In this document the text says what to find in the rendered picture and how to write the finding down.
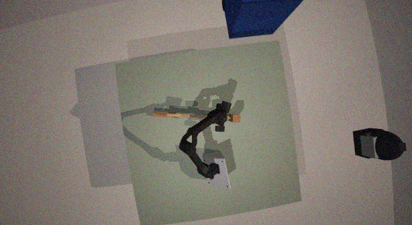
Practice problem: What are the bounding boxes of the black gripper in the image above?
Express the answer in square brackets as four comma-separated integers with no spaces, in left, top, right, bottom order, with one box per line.
[215,103,225,132]

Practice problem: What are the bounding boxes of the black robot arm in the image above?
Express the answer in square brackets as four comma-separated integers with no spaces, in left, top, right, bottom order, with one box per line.
[178,101,231,180]

